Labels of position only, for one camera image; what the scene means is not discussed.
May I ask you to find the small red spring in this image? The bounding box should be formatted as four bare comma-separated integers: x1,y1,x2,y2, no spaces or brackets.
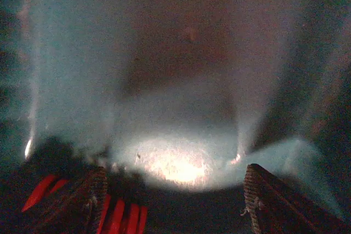
17,177,148,233

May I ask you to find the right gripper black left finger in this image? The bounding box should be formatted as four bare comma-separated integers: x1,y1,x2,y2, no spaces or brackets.
24,167,107,233

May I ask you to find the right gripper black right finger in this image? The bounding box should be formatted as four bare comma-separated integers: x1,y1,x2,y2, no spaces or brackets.
244,163,348,233

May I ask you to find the teal plastic tray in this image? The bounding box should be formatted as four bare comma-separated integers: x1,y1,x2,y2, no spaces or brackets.
1,0,350,233

